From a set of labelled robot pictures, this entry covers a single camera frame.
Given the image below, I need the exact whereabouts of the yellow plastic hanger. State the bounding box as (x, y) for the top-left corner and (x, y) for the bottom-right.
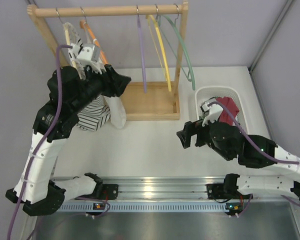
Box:
(145, 14), (172, 92)

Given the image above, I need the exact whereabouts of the cream plastic hanger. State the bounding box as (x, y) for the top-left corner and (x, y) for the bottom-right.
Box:
(63, 22), (86, 80)

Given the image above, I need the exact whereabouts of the black white striped tank top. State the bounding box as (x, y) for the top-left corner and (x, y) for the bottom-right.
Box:
(62, 22), (113, 132)

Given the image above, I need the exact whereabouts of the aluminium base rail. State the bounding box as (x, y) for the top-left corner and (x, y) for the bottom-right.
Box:
(52, 176), (300, 201)

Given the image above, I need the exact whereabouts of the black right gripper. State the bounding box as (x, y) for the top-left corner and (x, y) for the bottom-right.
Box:
(177, 112), (233, 161)

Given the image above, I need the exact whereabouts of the white perforated laundry basket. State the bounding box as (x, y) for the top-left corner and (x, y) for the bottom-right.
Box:
(194, 85), (249, 133)

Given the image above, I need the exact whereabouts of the green plastic hanger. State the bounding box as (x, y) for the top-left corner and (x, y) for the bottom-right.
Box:
(158, 15), (196, 91)

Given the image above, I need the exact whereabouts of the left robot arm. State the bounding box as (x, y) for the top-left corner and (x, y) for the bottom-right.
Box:
(5, 64), (132, 217)

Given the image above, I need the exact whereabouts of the grey slotted cable duct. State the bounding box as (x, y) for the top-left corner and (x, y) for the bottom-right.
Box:
(58, 201), (242, 213)

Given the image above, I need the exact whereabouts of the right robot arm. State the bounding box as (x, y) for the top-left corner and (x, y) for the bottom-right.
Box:
(176, 120), (300, 201)

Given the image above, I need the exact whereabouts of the purple plastic hanger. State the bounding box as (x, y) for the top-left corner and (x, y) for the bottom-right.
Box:
(136, 5), (147, 94)

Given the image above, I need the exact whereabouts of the red garment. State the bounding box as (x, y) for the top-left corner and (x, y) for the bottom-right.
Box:
(216, 96), (240, 126)

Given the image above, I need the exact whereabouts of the orange plastic hanger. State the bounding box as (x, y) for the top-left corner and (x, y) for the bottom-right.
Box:
(79, 7), (109, 65)

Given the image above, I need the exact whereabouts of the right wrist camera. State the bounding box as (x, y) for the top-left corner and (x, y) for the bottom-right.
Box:
(200, 98), (223, 126)

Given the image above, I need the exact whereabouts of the wooden clothes rack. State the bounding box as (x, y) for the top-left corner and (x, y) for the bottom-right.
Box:
(26, 0), (189, 121)

